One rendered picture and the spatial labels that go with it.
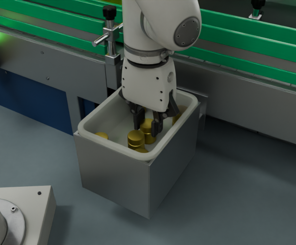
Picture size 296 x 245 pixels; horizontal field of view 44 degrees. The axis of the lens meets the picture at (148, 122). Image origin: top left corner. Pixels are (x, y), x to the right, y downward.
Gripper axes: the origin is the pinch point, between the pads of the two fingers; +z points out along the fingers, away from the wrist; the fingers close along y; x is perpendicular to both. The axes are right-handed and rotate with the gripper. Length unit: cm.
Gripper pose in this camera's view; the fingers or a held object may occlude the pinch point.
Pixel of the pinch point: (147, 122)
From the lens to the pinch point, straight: 74.7
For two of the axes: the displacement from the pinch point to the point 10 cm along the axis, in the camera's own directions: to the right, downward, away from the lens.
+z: 0.0, 7.8, 6.3
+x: -5.3, 5.3, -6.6
